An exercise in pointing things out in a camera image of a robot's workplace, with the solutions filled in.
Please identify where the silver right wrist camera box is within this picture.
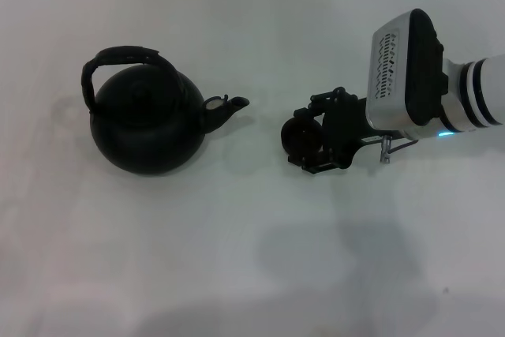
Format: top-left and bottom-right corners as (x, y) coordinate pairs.
(366, 8), (450, 135)

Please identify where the black round teapot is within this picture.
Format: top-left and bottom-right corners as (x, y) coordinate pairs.
(81, 45), (251, 176)

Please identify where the grey right wrist cable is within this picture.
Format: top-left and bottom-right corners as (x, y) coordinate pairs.
(378, 134), (419, 164)

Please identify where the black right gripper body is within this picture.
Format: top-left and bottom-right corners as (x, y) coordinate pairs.
(321, 94), (380, 160)

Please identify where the small dark teacup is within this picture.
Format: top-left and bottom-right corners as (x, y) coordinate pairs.
(280, 115), (324, 156)

